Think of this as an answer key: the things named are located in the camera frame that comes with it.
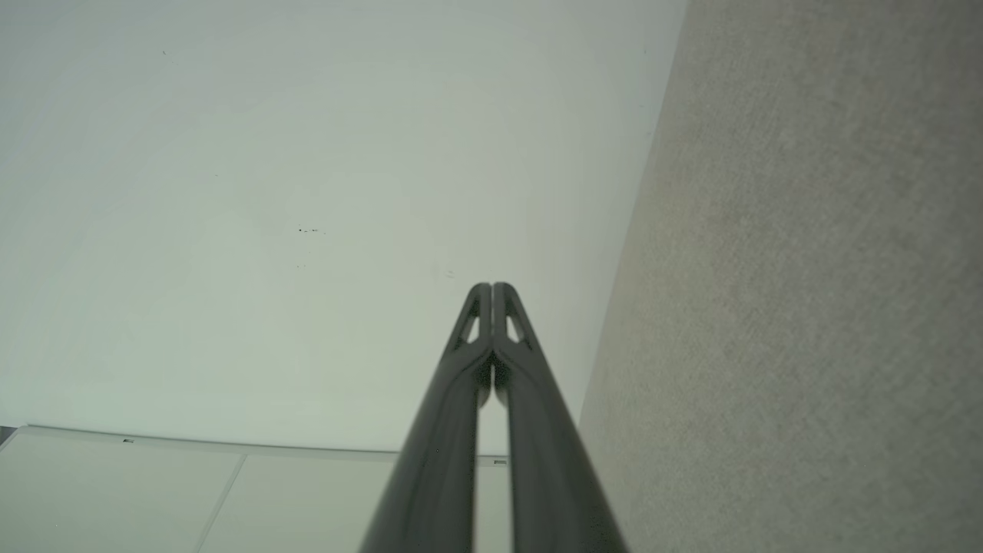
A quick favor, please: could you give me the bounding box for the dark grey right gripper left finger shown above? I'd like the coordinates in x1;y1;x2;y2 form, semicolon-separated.
359;282;493;553

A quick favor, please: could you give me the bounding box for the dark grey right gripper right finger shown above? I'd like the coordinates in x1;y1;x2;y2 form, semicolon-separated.
492;282;631;553

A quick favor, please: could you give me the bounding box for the grey fabric sofa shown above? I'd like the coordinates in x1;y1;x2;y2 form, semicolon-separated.
578;0;983;553

